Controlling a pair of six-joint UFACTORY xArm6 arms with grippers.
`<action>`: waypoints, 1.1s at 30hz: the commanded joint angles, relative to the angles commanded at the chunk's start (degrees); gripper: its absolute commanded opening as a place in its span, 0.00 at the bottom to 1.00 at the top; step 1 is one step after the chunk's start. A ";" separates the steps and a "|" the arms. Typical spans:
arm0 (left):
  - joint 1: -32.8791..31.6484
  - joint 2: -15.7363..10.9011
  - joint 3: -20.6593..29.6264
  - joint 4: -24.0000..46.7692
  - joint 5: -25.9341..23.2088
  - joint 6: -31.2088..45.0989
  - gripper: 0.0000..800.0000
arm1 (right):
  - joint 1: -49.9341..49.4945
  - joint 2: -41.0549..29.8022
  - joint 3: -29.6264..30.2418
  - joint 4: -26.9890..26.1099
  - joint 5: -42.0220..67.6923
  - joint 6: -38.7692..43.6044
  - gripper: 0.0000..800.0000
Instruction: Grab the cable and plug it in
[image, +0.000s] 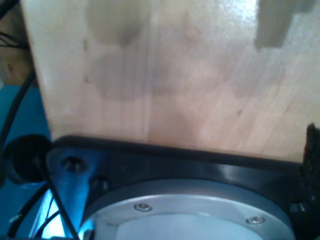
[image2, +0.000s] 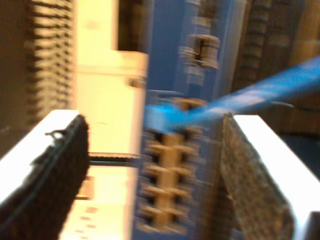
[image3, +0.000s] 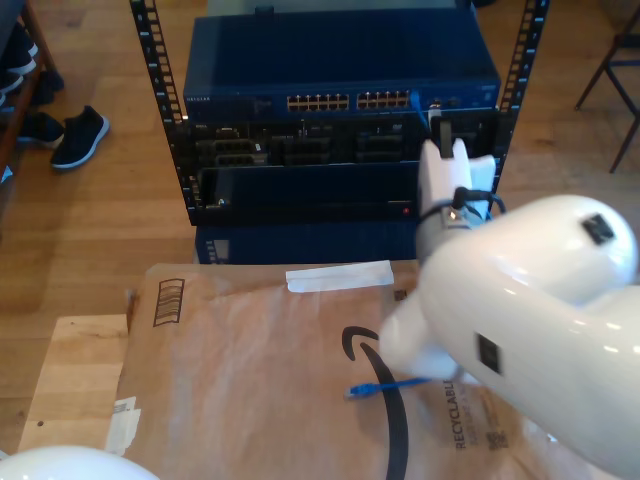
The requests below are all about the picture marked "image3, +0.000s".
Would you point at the white paper label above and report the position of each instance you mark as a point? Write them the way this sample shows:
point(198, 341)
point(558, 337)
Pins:
point(122, 425)

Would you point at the white tape strip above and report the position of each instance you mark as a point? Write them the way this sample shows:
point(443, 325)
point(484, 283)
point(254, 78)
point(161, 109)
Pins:
point(340, 276)

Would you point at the wooden shoe rack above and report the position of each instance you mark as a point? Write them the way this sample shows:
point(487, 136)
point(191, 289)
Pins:
point(10, 135)

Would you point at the dark metal chair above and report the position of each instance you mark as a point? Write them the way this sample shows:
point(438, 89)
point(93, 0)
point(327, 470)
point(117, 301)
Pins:
point(596, 76)

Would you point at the blue network switch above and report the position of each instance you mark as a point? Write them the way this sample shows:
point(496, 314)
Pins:
point(340, 60)

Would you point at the black rack server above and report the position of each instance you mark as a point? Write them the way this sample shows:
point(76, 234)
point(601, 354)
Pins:
point(320, 145)

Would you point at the blue device under rack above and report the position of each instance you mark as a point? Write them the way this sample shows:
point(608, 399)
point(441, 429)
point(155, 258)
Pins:
point(300, 245)

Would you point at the black rack frame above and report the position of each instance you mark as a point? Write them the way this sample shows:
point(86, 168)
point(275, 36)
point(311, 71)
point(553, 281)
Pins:
point(177, 150)

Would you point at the brown packing paper envelope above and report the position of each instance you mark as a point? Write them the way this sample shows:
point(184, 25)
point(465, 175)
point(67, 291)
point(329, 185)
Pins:
point(225, 375)

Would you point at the dark sneaker with white sole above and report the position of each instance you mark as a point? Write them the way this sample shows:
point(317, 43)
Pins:
point(80, 135)
point(42, 130)
point(20, 50)

